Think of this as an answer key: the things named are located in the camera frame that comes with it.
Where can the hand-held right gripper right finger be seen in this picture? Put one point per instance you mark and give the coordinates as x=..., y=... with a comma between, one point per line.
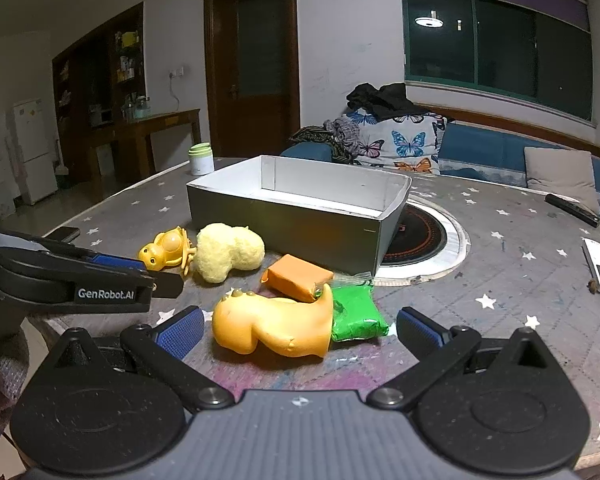
x=420, y=332

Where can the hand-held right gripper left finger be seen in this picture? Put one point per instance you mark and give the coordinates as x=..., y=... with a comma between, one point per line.
x=182, y=332

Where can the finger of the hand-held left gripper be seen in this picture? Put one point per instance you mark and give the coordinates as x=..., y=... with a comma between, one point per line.
x=55, y=280
x=115, y=262

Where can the small yellow duck toy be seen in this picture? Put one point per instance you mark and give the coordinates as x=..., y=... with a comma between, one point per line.
x=162, y=252

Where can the green plastic toy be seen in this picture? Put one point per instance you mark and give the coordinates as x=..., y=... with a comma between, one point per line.
x=357, y=315

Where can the orange rubber dinosaur toy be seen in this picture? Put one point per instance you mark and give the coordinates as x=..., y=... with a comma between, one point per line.
x=265, y=327

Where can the pale yellow plush toy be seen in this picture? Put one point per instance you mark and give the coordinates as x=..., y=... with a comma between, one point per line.
x=225, y=255

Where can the orange packet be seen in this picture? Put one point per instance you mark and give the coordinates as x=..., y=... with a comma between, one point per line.
x=295, y=275

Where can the grey cardboard box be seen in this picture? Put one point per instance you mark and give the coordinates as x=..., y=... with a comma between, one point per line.
x=280, y=215

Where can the black smartphone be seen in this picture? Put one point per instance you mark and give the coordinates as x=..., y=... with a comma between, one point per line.
x=64, y=234

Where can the grey star-print tablecloth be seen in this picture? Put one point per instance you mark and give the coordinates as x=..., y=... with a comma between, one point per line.
x=505, y=320

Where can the round built-in induction cooktop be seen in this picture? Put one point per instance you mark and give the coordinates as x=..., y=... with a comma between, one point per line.
x=425, y=235

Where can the white refrigerator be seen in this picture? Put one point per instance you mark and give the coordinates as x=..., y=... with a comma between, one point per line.
x=32, y=150

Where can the white jar with green lid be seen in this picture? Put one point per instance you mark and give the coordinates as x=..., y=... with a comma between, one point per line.
x=201, y=160

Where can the wooden side table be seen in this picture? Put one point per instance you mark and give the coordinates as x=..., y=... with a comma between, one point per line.
x=150, y=127

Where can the butterfly print pillow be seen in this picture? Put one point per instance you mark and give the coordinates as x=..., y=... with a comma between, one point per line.
x=405, y=142

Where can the blue sofa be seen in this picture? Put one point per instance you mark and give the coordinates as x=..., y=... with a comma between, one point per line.
x=480, y=150

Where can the black remote control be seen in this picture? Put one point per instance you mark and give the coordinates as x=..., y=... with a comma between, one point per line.
x=572, y=209

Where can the dark wooden cabinet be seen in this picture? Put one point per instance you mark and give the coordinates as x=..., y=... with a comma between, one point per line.
x=100, y=60

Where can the plaid shirt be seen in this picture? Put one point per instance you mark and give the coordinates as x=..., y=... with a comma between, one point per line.
x=345, y=142

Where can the grey cushion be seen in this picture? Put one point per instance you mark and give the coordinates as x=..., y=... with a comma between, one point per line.
x=560, y=175

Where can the dark striped cloth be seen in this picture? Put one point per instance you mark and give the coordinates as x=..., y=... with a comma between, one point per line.
x=307, y=135

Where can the black clothes pile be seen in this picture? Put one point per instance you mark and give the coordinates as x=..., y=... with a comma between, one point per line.
x=385, y=100

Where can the dark wooden door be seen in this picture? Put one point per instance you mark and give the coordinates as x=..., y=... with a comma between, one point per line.
x=260, y=60

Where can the green framed window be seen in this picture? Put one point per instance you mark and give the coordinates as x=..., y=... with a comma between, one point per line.
x=505, y=45

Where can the white wall socket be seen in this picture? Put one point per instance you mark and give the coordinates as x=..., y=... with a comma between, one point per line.
x=176, y=72

